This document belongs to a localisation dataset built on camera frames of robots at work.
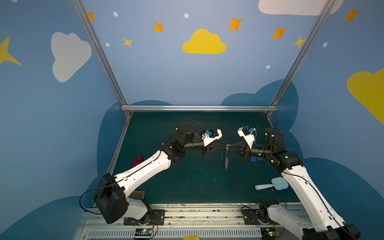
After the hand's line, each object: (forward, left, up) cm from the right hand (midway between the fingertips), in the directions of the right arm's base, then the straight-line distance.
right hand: (232, 145), depth 70 cm
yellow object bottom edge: (-35, +18, -26) cm, 47 cm away
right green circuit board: (-31, -19, -28) cm, 46 cm away
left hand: (0, +5, +5) cm, 7 cm away
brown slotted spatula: (-18, +48, -25) cm, 58 cm away
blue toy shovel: (-7, -9, +1) cm, 11 cm away
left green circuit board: (-34, +41, -27) cm, 60 cm away
